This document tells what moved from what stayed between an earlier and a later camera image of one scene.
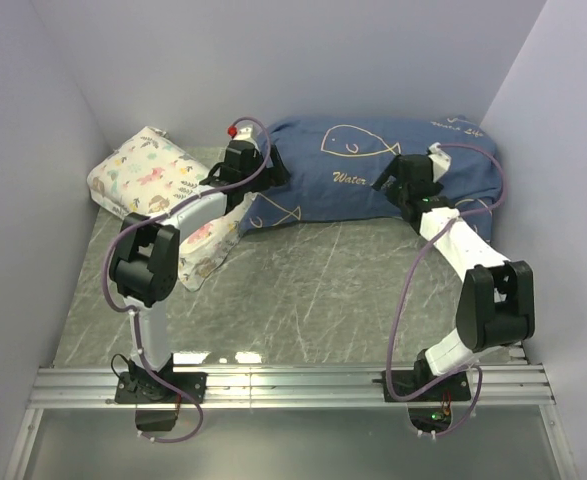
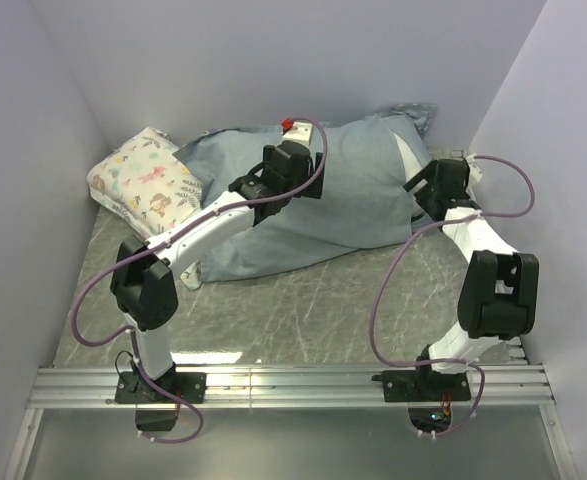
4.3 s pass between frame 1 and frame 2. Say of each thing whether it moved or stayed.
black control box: stayed
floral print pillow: stayed
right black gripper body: moved
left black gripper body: moved
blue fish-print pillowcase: moved
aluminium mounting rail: stayed
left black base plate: stayed
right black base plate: stayed
